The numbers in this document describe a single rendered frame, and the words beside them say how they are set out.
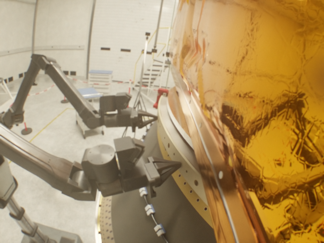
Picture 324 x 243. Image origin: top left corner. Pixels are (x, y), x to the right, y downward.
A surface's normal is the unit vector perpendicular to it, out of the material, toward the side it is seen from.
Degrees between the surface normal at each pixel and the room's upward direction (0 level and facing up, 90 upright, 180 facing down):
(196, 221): 62
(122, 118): 90
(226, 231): 90
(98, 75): 90
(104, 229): 43
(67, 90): 70
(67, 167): 31
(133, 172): 10
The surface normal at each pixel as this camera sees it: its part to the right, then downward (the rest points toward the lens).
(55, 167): 0.64, -0.68
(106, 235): -0.53, -0.65
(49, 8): 0.02, 0.44
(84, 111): -0.03, 0.08
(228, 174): -0.99, -0.13
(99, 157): 0.02, -0.83
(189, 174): -0.89, 0.07
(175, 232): -0.69, -0.33
